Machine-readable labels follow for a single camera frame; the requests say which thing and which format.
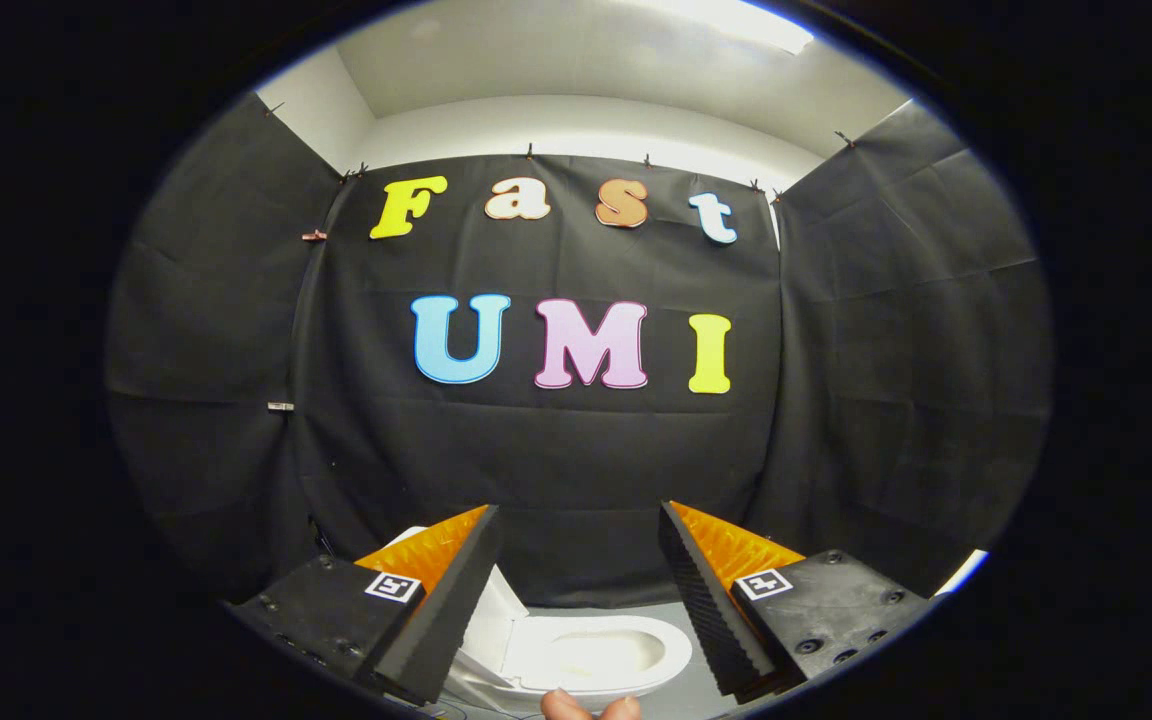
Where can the black backdrop cloth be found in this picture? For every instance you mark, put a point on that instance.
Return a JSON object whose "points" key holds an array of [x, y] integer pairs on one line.
{"points": [[556, 470]]}

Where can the white toilet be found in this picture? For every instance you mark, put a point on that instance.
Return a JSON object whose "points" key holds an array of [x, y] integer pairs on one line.
{"points": [[596, 650]]}

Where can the white toilet lid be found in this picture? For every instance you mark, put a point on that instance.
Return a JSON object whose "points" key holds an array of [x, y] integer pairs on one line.
{"points": [[496, 620]]}

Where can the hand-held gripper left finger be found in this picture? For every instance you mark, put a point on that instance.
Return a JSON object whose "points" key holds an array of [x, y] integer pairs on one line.
{"points": [[456, 600]]}

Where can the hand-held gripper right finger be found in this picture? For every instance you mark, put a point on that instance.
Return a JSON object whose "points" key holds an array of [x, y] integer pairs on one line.
{"points": [[711, 620]]}

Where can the white toilet seat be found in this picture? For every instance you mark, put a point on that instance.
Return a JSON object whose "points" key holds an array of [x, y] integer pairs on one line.
{"points": [[674, 655]]}

